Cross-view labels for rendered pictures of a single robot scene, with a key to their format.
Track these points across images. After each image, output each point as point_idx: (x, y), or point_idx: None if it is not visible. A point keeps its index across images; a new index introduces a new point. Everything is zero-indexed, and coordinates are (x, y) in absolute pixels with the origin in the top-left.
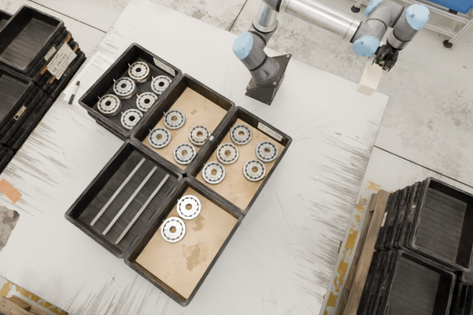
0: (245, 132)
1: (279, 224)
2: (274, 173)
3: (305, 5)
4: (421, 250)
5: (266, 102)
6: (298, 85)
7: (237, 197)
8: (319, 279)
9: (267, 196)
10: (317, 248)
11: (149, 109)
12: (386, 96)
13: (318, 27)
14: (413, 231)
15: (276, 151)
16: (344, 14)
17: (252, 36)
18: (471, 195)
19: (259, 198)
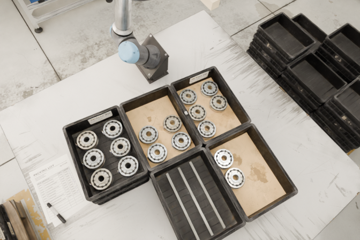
0: (189, 92)
1: (253, 114)
2: None
3: None
4: (297, 54)
5: (165, 74)
6: (164, 49)
7: (230, 124)
8: (296, 111)
9: None
10: (277, 102)
11: (134, 144)
12: (203, 10)
13: None
14: (284, 52)
15: (213, 82)
16: None
17: (128, 41)
18: (277, 15)
19: None
